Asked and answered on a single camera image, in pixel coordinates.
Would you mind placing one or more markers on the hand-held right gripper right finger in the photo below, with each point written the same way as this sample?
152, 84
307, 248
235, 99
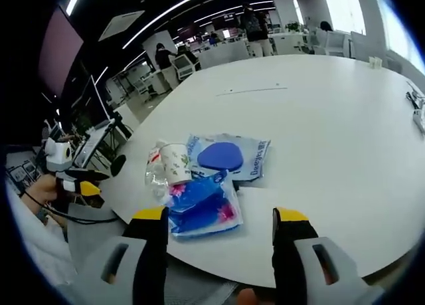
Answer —
292, 252

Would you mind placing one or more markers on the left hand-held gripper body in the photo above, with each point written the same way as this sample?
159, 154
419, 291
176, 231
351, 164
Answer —
58, 155

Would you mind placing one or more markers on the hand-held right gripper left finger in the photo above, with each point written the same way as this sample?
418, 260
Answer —
146, 252

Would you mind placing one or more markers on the clear plastic wrapper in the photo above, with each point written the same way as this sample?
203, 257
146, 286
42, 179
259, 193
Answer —
154, 180

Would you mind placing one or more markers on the blue tissue packet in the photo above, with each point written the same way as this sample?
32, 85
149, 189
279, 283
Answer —
202, 212

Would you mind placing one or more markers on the floral paper cup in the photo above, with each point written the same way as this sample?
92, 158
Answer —
175, 163

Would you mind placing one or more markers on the plastic bag with blue pad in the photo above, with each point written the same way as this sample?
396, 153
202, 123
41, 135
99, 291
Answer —
252, 159

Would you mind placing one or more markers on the person's left hand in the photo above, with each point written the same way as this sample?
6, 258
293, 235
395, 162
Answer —
41, 187

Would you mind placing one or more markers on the person's right hand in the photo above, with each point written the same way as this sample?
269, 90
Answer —
249, 297

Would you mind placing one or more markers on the black round stool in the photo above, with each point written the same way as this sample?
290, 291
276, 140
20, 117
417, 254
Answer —
118, 164

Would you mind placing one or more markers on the black tripod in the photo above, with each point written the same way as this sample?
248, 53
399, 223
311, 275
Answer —
119, 127

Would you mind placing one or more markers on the black monitor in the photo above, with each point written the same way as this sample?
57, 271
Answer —
96, 102

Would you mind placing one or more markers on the white table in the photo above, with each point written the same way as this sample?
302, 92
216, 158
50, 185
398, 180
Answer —
315, 135

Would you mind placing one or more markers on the white kiosk machine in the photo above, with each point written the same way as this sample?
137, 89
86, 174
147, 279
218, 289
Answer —
184, 65

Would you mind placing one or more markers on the white charger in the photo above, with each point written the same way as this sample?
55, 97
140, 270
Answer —
419, 119

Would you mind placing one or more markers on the small white box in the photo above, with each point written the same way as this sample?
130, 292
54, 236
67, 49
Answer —
375, 62

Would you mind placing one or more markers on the white chair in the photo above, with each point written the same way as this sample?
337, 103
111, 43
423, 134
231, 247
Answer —
332, 42

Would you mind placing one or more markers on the green potted plant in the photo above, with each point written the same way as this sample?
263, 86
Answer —
293, 27

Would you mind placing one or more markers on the large wall screen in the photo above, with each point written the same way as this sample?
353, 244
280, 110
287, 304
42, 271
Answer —
59, 49

